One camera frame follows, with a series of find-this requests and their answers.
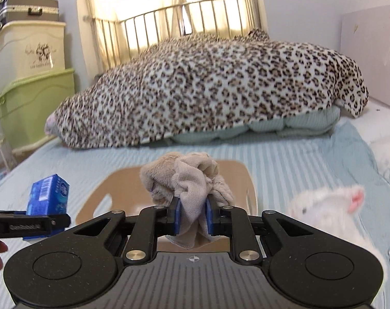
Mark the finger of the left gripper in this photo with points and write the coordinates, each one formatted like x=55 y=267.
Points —
x=17 y=224

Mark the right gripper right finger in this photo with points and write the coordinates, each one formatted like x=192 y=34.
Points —
x=239 y=227

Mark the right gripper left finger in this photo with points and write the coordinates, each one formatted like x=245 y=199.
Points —
x=144 y=230

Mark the blue tissue pack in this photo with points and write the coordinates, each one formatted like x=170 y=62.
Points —
x=49 y=196

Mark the beige cloth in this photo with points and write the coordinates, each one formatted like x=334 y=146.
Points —
x=191 y=177

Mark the beige plastic storage bin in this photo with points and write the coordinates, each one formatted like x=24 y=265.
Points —
x=125 y=191

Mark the blue striped bed sheet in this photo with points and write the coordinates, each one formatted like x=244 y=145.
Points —
x=279 y=169

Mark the white fluffy plush toy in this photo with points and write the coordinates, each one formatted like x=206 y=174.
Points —
x=333 y=210

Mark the green plastic storage box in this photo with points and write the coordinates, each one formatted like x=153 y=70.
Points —
x=25 y=105

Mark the light green folded quilt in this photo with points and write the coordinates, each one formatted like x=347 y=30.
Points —
x=303 y=125

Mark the leopard print blanket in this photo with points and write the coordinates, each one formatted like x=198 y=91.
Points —
x=203 y=83

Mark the cream plastic storage box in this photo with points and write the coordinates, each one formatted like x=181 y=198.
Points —
x=28 y=48

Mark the white pillow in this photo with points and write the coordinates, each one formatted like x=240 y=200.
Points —
x=374 y=127

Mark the cream window curtain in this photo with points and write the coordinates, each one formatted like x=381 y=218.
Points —
x=169 y=12

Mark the grey metal suitcase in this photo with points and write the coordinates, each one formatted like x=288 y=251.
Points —
x=28 y=10

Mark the pale pink headboard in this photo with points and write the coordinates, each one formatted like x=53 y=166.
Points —
x=365 y=37

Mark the gold metal bed frame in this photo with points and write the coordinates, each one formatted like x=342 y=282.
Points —
x=182 y=22

